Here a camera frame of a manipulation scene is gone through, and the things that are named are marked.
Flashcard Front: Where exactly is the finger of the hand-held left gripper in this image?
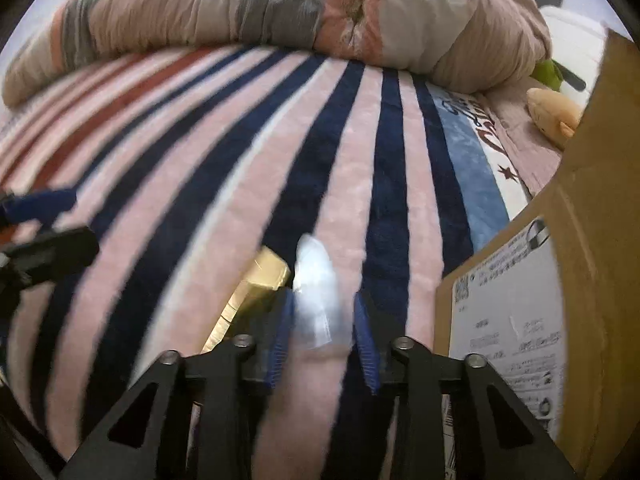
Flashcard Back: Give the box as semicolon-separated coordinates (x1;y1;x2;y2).
0;226;100;291
0;187;78;233

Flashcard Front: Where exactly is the pink bed sheet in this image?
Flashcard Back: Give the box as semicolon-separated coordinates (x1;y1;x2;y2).
480;92;563;196

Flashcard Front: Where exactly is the striped plush blanket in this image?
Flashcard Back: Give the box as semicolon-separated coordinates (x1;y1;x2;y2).
0;42;531;461

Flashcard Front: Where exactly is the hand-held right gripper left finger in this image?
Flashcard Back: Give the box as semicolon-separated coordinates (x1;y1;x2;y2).
60;287;297;480

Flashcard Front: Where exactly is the green plush toy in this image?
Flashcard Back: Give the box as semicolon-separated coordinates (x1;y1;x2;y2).
531;59;561;86

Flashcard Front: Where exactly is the gold box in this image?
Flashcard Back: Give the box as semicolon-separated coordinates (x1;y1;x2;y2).
200;246;292;356

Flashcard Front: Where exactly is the small white bottle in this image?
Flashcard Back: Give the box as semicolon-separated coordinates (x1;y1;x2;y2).
292;234;351;348

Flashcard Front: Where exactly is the tan plush toy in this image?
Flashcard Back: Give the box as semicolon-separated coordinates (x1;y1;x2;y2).
526;87;583;148

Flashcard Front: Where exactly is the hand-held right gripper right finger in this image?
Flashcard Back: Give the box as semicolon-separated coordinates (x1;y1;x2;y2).
352;292;576;480

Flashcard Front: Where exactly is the cardboard box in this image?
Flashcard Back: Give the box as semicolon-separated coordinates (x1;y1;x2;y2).
434;27;640;480

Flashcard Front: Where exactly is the rolled pink grey duvet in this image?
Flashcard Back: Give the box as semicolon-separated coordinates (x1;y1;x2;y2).
2;0;551;106

